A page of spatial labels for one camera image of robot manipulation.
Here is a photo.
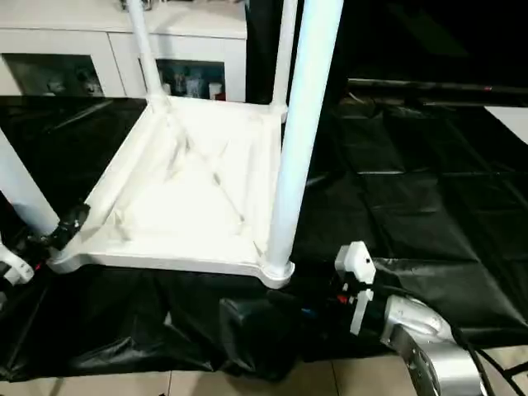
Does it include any white glass-door cabinet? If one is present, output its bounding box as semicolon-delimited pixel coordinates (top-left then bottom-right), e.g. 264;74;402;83
0;0;249;102

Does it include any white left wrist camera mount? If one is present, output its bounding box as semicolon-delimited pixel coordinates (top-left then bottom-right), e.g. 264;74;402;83
0;244;35;287

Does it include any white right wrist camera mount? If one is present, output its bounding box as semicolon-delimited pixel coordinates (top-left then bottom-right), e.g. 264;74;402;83
332;241;378;336

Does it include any black furniture unit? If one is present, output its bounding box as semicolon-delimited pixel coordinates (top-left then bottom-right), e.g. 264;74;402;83
245;0;528;109

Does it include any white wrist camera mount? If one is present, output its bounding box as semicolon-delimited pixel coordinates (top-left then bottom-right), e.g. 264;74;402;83
332;241;378;336
0;244;35;287

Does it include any white plastic table top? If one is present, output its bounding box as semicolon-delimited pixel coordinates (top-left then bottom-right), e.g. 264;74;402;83
45;95;297;290

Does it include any black work mat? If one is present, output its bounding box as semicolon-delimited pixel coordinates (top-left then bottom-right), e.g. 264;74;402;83
0;94;528;383

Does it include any white flat board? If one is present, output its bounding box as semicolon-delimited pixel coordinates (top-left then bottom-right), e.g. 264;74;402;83
483;105;528;146

